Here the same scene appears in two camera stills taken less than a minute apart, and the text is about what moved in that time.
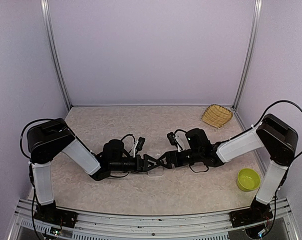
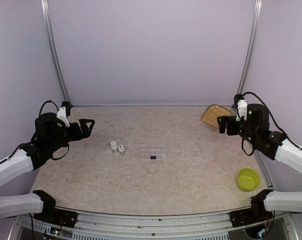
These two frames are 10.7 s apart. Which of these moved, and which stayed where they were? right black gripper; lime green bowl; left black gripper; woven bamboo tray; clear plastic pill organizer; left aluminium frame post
Moved: left black gripper; clear plastic pill organizer; right black gripper
Stayed: lime green bowl; woven bamboo tray; left aluminium frame post
